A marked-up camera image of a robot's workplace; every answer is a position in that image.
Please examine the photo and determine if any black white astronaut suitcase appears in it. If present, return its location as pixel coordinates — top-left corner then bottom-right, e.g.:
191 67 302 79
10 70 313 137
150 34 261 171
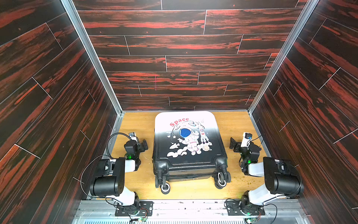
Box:
152 111 231 195

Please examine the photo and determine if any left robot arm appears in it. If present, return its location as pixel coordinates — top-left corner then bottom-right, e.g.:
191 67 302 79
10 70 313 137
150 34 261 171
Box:
89 140 148 216

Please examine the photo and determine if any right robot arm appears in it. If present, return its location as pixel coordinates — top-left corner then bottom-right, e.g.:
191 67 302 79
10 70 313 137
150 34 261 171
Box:
229 133 304 216

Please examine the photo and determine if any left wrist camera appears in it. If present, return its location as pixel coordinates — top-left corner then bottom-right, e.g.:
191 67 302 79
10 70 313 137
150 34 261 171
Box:
128 132 139 142

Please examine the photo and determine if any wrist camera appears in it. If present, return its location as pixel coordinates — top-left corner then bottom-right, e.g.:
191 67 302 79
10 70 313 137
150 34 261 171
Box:
241 132 252 147
128 132 139 142

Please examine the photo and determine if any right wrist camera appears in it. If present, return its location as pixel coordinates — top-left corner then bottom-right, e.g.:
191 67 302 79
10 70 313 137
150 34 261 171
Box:
241 132 252 147

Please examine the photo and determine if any left black camera cable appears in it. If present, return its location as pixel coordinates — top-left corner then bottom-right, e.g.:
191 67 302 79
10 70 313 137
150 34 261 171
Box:
106 132 132 157

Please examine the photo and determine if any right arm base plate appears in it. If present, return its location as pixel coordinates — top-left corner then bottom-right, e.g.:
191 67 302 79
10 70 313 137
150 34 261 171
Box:
224 199 265 216

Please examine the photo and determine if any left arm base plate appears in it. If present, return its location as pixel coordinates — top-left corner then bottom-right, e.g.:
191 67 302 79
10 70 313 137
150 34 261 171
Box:
115 200 154 217

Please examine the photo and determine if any aluminium front rail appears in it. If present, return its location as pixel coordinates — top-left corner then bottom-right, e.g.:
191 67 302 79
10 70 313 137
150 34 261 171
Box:
73 199 311 224

